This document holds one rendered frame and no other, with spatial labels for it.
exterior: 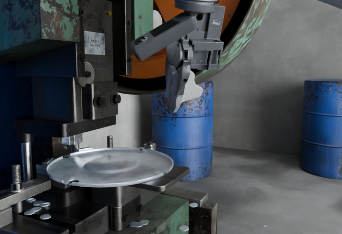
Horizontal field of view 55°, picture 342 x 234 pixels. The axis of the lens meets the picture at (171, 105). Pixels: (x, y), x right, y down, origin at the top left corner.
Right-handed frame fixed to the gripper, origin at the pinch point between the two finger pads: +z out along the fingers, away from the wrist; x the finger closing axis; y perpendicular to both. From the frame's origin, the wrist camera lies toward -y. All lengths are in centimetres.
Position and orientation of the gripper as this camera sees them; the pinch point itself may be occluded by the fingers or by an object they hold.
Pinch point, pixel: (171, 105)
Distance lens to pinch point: 64.5
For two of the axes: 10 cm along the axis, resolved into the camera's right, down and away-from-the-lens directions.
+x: -3.3, -4.3, 8.4
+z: -1.1, 9.0, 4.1
